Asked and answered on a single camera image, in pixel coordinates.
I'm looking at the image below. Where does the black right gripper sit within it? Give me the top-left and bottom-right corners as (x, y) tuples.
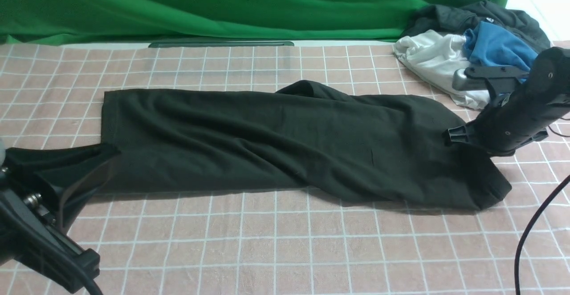
(443, 93), (569, 157)

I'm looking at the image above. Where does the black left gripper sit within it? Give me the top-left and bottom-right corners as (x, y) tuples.
(1, 143), (120, 293)

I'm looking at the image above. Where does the dark gray long-sleeve shirt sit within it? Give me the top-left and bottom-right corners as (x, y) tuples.
(101, 80), (512, 210)

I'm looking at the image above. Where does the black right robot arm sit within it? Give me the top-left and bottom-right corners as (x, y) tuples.
(443, 46), (569, 157)

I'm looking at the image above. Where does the blue crumpled garment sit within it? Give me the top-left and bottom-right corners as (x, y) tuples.
(462, 21), (538, 72)

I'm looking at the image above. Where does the white crumpled garment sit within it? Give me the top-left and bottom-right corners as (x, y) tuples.
(393, 30), (490, 110)

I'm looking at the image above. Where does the dark gray crumpled garment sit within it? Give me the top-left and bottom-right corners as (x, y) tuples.
(400, 1), (550, 53)

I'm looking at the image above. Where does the green backdrop cloth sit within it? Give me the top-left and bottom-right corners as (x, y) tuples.
(0, 0), (507, 45)

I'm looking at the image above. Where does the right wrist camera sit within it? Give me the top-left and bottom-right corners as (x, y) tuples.
(452, 66), (529, 99)

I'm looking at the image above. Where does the black right camera cable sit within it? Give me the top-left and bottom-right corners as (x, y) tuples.
(514, 124), (570, 295)

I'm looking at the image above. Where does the black camera cable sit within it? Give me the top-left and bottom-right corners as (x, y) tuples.
(67, 259), (105, 295)
(514, 124), (570, 295)

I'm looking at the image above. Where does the black left camera cable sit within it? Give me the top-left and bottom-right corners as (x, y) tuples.
(67, 259), (105, 295)

